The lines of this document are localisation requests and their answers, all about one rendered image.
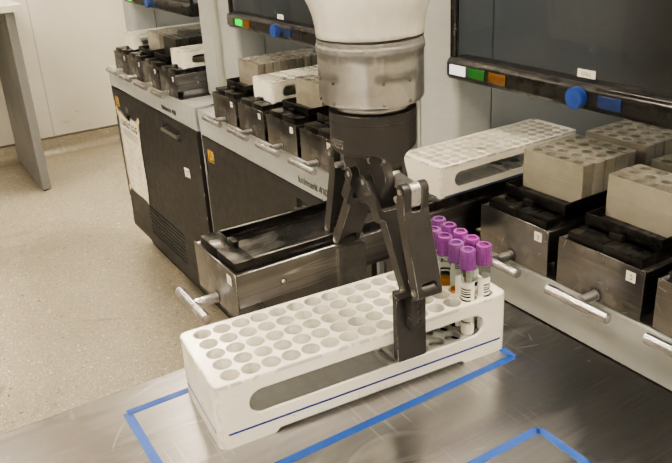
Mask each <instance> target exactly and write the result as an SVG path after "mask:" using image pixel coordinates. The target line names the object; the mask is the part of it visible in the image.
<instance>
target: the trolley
mask: <svg viewBox="0 0 672 463"><path fill-rule="evenodd" d="M0 463H672V394H670V393H669V392H667V391H665V390H663V389H661V388H659V387H658V386H656V385H654V384H652V383H650V382H649V381H647V380H645V379H643V378H641V377H640V376H638V375H636V374H634V373H632V372H631V371H629V370H627V369H625V368H623V367H622V366H620V365H618V364H616V363H614V362H613V361H611V360H609V359H607V358H605V357H604V356H602V355H600V354H598V353H596V352H595V351H593V350H591V349H589V348H587V347H585V346H584V345H582V344H580V343H578V342H576V341H575V340H573V339H571V338H569V337H567V336H566V335H564V334H562V333H560V332H558V331H557V330H555V329H553V328H551V327H549V326H548V325H546V324H544V323H542V322H540V321H539V320H537V319H535V318H533V317H531V316H530V315H528V314H526V313H524V312H522V311H521V310H519V309H517V308H515V307H513V306H512V305H510V304H508V303H506V302H504V319H503V346H502V349H500V350H498V351H496V352H493V353H490V354H487V355H485V356H482V357H479V358H477V359H474V360H471V361H468V362H466V363H464V362H463V361H461V362H458V363H455V364H452V365H450V366H447V367H444V368H441V369H439V370H436V371H433V372H430V373H428V374H425V375H422V376H420V377H417V378H414V379H411V380H409V381H406V382H403V383H400V384H398V385H395V386H392V387H390V388H387V389H384V390H381V391H379V392H376V393H373V394H370V395H368V396H365V397H362V398H360V399H357V400H354V401H351V402H349V403H346V404H343V405H340V406H338V407H335V408H332V409H329V410H327V411H324V412H321V413H319V414H316V415H313V416H310V417H308V418H305V419H302V420H299V421H297V422H294V423H291V424H289V425H286V426H283V427H280V428H279V430H278V431H277V432H276V433H273V434H270V435H267V436H265V437H262V438H259V439H257V440H254V441H251V442H248V443H246V444H243V445H240V446H238V447H235V448H232V449H229V450H222V449H220V448H219V447H218V445H217V443H216V441H215V440H214V438H213V436H212V434H211V433H210V431H209V429H208V427H207V425H206V424H205V422H204V420H203V418H202V416H201V415H200V413H199V411H198V409H197V408H196V406H195V404H194V402H193V400H192V399H191V397H190V395H189V390H188V384H187V378H186V371H185V368H182V369H179V370H176V371H174V372H171V373H168V374H165V375H163V376H160V377H157V378H154V379H152V380H149V381H146V382H144V383H141V384H138V385H135V386H133V387H130V388H127V389H124V390H122V391H119V392H116V393H113V394H111V395H108V396H105V397H102V398H100V399H97V400H94V401H92V402H89V403H86V404H83V405H81V406H78V407H75V408H72V409H70V410H67V411H64V412H61V413H59V414H56V415H53V416H50V417H48V418H45V419H42V420H40V421H37V422H34V423H31V424H29V425H26V426H23V427H20V428H18V429H15V430H12V431H9V432H7V433H4V434H1V435H0Z"/></svg>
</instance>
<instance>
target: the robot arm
mask: <svg viewBox="0 0 672 463"><path fill-rule="evenodd" d="M429 1H430V0H305V2H306V4H307V5H308V7H309V10H310V13H311V15H312V19H313V23H314V28H315V35H316V44H315V48H316V52H317V62H318V79H319V94H320V100H321V101H322V102H323V103H324V104H326V105H328V106H329V124H330V141H331V146H332V147H329V148H328V158H329V179H328V190H327V202H326V214H325V224H324V228H325V231H326V232H327V233H328V234H330V233H332V234H333V242H334V244H335V245H336V246H337V247H336V261H337V278H338V287H340V286H343V285H346V284H350V283H353V282H357V281H360V280H364V279H367V270H366V245H365V242H364V241H363V240H361V239H365V237H362V236H364V234H363V232H362V229H363V226H364V223H365V220H366V217H367V214H368V211H369V208H370V211H371V214H372V218H373V220H374V221H375V222H376V223H378V224H380V226H381V230H382V233H383V237H384V240H385V243H386V247H387V250H388V254H389V257H390V261H391V264H392V267H393V271H394V274H395V278H396V281H397V284H398V288H399V289H398V290H394V291H392V300H393V336H394V358H395V359H396V360H397V361H398V362H402V361H405V360H408V359H411V358H414V357H416V356H419V355H422V354H425V353H426V297H429V296H433V295H436V294H439V293H441V292H442V284H441V278H440V272H439V266H438V260H437V255H436V249H435V243H434V237H433V231H432V225H431V219H430V213H429V207H428V206H429V185H428V182H427V181H426V180H425V179H421V180H417V181H413V180H412V179H410V178H408V173H407V170H406V166H405V160H404V157H405V155H406V153H407V152H408V151H409V150H410V149H411V148H413V147H414V145H415V144H416V141H417V119H416V103H415V102H417V101H419V100H420V99H421V98H422V97H423V95H424V92H425V91H424V47H425V38H424V28H425V18H426V12H427V8H428V4H429ZM394 205H396V208H397V209H393V210H389V211H383V210H382V209H386V208H390V207H393V206H394ZM335 217H338V219H337V220H334V219H335ZM357 240H360V241H357ZM355 241H356V242H355ZM408 280H409V283H408Z"/></svg>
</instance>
